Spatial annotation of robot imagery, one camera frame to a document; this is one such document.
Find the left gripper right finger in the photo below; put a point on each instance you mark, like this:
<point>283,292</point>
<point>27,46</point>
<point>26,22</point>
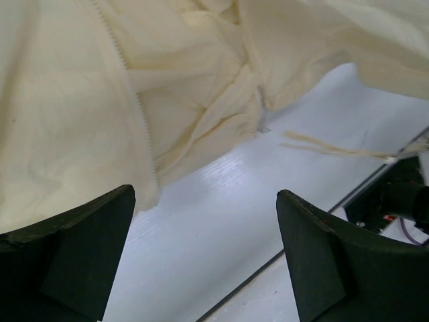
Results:
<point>341,272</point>

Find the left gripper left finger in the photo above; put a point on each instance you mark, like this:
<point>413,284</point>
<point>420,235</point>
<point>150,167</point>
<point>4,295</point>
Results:
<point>63,268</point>

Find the cream fabric jacket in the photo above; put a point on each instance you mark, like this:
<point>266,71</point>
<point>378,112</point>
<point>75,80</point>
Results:
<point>98,94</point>

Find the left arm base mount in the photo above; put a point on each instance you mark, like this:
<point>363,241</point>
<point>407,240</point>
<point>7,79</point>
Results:
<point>393,194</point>

